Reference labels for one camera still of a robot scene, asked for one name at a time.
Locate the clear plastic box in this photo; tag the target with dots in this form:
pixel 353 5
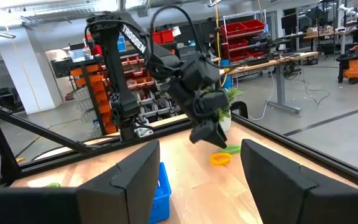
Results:
pixel 79 55

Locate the wooden workbench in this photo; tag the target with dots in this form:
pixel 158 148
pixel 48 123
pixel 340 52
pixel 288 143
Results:
pixel 280 87

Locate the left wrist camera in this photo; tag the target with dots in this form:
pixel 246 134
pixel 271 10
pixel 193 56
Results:
pixel 213 101

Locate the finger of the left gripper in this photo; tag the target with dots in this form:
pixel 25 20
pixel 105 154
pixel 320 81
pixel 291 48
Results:
pixel 218 137
pixel 201 133

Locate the red bin shelf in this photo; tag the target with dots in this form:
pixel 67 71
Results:
pixel 244 28

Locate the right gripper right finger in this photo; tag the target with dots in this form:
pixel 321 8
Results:
pixel 291 199

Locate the orange bin rack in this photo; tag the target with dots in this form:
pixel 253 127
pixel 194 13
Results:
pixel 98 87

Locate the potted green plant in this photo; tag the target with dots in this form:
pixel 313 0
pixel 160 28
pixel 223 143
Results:
pixel 225 124

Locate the blue plastic basket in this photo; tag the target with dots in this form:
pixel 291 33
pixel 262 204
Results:
pixel 162 199

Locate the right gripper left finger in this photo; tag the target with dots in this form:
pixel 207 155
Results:
pixel 104 202

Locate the black curved bracket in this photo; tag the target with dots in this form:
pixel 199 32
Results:
pixel 242 105

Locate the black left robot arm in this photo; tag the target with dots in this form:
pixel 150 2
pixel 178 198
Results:
pixel 120 93

